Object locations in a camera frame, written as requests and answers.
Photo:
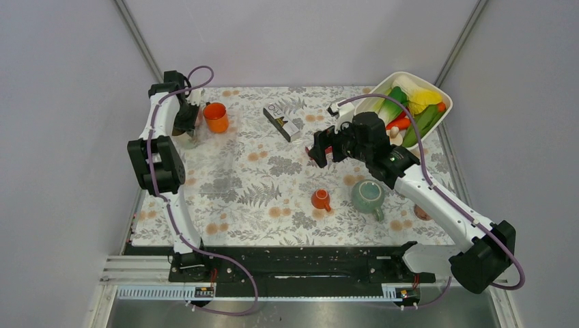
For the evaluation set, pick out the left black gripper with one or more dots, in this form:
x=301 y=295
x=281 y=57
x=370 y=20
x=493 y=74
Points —
x=182 y=126

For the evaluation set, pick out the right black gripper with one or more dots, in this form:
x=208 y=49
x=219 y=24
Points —
x=328 y=137

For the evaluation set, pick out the floral beige mug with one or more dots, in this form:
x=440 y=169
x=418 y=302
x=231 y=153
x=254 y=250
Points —
x=186 y=141

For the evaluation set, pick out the orange enamel mug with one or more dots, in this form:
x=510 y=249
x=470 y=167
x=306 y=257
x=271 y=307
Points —
x=215 y=115

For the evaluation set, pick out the small orange cup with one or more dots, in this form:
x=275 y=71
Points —
x=320 y=199

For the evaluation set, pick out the green ceramic mug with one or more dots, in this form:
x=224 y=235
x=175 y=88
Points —
x=367 y=197

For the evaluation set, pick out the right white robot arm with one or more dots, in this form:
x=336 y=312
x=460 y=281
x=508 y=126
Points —
x=483 y=251

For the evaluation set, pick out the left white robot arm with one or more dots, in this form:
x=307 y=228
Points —
x=160 y=168

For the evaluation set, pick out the brown pink dotted mug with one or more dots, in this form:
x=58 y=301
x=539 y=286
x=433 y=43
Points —
x=421 y=214

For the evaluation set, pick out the black and white box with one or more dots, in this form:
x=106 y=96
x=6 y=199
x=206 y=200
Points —
x=282 y=122

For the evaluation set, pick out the mushroom toy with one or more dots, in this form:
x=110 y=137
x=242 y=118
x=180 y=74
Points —
x=395 y=137

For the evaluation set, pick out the green leek toy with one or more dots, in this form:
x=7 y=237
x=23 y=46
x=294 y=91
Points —
x=389 y=109

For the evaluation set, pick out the red carrot toy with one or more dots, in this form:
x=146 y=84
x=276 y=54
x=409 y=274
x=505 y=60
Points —
x=401 y=124

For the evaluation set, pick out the floral tablecloth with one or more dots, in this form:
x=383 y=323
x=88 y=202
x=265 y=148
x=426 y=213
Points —
x=269 y=200

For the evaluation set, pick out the green cucumber toy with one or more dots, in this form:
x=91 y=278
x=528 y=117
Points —
x=425 y=121

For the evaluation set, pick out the napa cabbage toy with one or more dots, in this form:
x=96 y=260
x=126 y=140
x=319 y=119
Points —
x=406 y=84

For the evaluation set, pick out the white vegetable tray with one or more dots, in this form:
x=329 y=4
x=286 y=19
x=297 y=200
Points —
x=372 y=104

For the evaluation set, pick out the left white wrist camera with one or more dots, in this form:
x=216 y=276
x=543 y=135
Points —
x=196 y=97

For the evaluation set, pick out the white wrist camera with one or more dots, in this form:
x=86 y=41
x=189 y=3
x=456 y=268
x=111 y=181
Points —
x=196 y=97
x=343 y=115

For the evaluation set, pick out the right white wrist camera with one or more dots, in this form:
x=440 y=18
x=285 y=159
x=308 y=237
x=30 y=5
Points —
x=343 y=115

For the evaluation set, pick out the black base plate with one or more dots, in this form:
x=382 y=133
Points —
x=390 y=273

